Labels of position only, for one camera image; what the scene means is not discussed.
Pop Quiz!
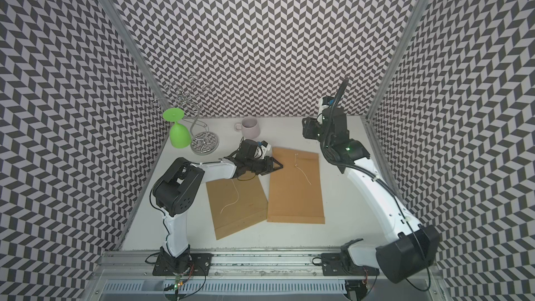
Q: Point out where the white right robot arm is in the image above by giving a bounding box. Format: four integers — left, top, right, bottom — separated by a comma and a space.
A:
302, 107, 441, 284

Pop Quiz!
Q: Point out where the pale pink ribbed mug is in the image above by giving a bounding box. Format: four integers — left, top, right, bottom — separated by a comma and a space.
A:
234, 117, 261, 140

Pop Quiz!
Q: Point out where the right aluminium corner post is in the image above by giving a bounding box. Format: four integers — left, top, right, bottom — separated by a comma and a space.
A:
361, 0, 430, 191

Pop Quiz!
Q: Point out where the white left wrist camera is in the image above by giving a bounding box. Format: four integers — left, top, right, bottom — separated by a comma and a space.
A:
255, 141, 271, 159

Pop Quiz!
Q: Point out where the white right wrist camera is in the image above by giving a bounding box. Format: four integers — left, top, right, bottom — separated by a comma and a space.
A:
318, 96, 334, 114

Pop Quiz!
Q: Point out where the brown kraft file bag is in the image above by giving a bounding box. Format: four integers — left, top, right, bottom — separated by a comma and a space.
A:
267, 147, 325, 224

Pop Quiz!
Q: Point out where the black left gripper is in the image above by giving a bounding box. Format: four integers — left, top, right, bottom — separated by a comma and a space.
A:
247, 155, 284, 176

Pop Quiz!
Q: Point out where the green plastic wine glass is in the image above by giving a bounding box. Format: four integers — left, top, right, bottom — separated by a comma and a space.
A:
162, 107, 192, 149

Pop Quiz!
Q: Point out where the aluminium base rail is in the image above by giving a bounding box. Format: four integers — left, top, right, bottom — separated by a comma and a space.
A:
82, 248, 451, 300

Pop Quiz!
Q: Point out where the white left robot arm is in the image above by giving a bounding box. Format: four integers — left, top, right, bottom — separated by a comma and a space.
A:
149, 139, 284, 259

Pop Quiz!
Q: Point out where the aluminium corner post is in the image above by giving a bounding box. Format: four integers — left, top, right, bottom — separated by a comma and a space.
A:
361, 0, 430, 191
98, 0, 170, 108

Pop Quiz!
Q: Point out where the left aluminium corner post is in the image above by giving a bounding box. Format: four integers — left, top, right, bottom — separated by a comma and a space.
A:
98, 0, 170, 108

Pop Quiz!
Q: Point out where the black corrugated right cable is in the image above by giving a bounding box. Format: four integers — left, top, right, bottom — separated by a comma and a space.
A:
325, 77, 351, 126

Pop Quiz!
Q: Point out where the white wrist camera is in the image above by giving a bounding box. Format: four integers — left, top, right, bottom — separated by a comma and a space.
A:
255, 141, 271, 159
318, 96, 334, 114

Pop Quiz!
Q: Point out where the chrome wire glass rack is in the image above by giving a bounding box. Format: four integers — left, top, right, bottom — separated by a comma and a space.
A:
152, 75, 220, 156

